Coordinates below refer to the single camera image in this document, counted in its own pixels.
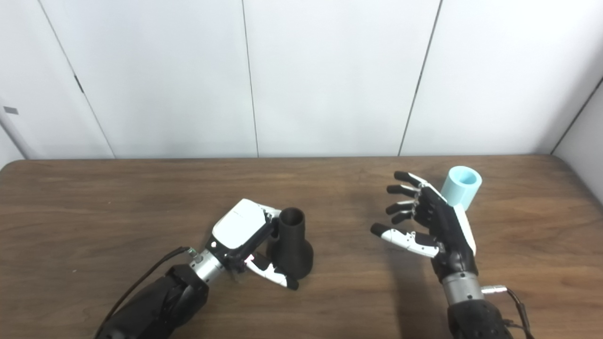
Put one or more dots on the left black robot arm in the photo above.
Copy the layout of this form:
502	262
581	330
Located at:
160	301

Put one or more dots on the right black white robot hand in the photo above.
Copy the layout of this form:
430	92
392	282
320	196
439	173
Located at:
447	230

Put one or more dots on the small grey wall label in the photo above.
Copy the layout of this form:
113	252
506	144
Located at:
11	110

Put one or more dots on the black funnel-shaped nozzle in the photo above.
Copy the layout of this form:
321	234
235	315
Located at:
294	249

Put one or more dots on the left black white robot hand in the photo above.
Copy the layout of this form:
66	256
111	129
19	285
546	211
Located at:
238	226

